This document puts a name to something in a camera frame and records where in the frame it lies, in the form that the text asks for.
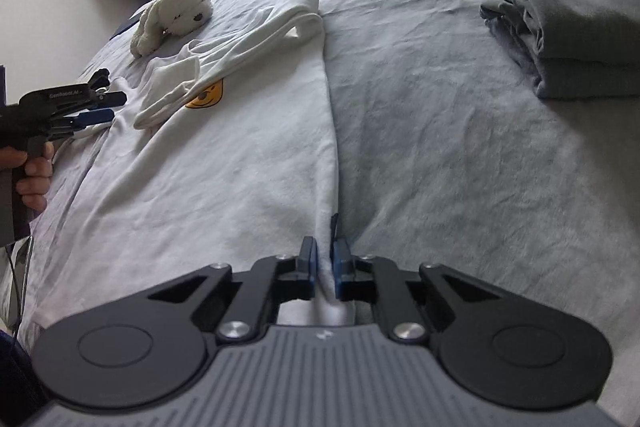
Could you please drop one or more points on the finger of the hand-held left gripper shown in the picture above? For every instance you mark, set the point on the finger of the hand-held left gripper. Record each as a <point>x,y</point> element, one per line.
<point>95,118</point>
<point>112,97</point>

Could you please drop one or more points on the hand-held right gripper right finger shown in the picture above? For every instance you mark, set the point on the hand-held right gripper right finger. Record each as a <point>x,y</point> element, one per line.
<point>340,267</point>

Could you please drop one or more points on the person's left hand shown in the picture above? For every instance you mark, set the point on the person's left hand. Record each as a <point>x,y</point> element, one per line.
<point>36,172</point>

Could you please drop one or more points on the white plush dog toy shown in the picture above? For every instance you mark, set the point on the white plush dog toy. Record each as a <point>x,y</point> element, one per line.
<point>172,9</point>

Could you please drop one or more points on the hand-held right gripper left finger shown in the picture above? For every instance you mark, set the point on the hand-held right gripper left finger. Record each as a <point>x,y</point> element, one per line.
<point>310,264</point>

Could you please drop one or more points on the grey folded clothes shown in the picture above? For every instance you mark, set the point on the grey folded clothes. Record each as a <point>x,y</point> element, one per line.
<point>575,32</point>

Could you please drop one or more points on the dark blue flat book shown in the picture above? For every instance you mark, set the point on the dark blue flat book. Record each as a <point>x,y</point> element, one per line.
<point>125,27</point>

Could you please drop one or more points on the white T-shirt yellow print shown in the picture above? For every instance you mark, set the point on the white T-shirt yellow print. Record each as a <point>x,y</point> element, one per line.
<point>225,157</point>

